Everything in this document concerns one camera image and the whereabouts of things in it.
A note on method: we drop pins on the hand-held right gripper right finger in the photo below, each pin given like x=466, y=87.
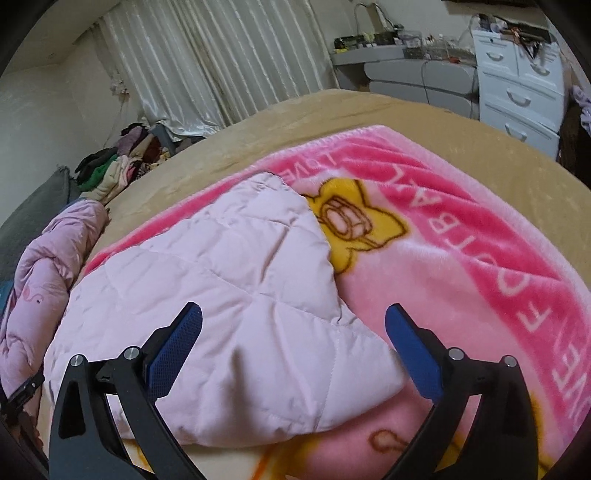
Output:
x=415, y=357

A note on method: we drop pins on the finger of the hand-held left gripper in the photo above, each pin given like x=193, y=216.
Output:
x=23, y=392

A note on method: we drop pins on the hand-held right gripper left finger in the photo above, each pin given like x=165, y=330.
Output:
x=173, y=355

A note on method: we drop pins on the pink quilted jacket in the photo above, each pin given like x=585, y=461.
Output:
x=221, y=286

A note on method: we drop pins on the pile of clothes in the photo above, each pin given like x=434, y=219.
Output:
x=124, y=161

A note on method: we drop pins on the pink printed blanket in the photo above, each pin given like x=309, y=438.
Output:
x=461, y=258

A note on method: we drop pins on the pink comforter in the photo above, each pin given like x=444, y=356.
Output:
x=41, y=277

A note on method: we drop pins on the tan bed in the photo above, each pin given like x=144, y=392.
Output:
x=286, y=117

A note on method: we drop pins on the white drawer cabinet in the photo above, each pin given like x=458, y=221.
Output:
x=517, y=97

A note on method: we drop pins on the grey desk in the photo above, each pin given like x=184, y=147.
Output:
x=401, y=76

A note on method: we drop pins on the pale purple cloth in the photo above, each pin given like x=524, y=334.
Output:
x=582, y=108

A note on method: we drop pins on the white curtain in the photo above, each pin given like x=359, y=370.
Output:
x=221, y=55

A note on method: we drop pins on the clutter of small desk items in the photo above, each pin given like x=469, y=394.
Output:
x=415, y=44

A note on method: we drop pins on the wall socket with plugs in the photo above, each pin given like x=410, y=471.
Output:
x=122, y=88

